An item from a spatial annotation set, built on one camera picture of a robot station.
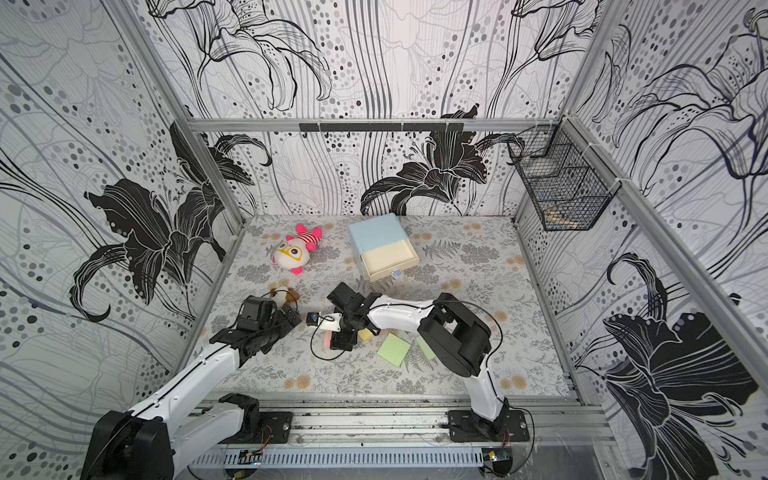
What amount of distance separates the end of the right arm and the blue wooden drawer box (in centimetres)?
18

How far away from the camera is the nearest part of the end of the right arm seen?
663mm

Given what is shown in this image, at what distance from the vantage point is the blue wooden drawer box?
0.92 m
